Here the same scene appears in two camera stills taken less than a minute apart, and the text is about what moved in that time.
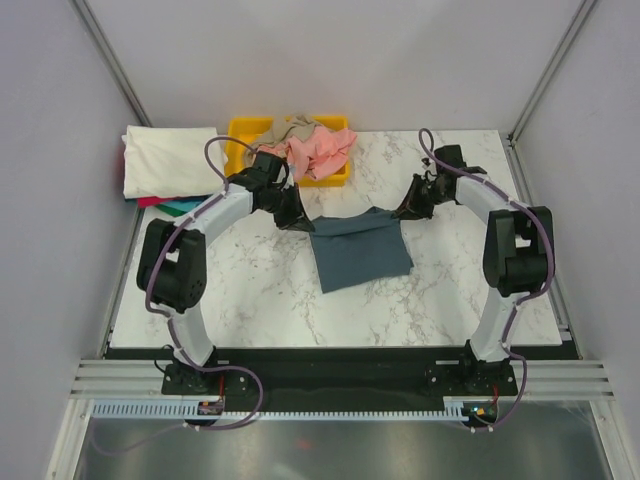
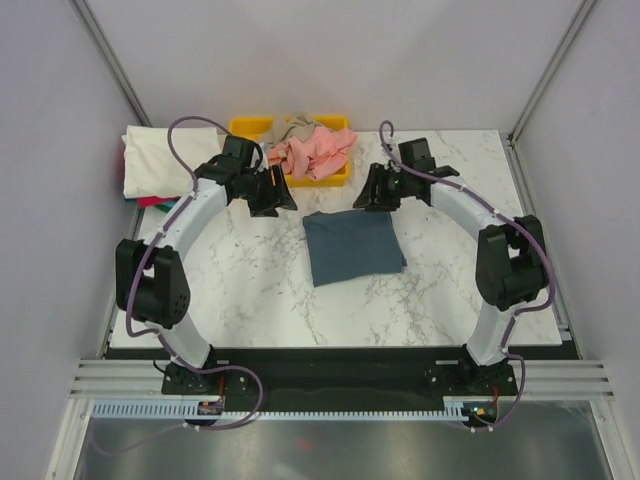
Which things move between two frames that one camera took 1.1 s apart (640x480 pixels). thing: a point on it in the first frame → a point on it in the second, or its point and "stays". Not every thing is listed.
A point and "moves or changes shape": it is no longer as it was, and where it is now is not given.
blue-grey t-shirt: x=359 y=249 moves or changes shape
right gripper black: x=412 y=208 → x=381 y=202
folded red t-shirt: x=148 y=201 stays
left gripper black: x=295 y=219 → x=277 y=197
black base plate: x=338 y=375 stays
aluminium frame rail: x=105 y=378 stays
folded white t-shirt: x=170 y=161 stays
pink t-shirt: x=320 y=153 stays
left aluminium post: x=108 y=58 stays
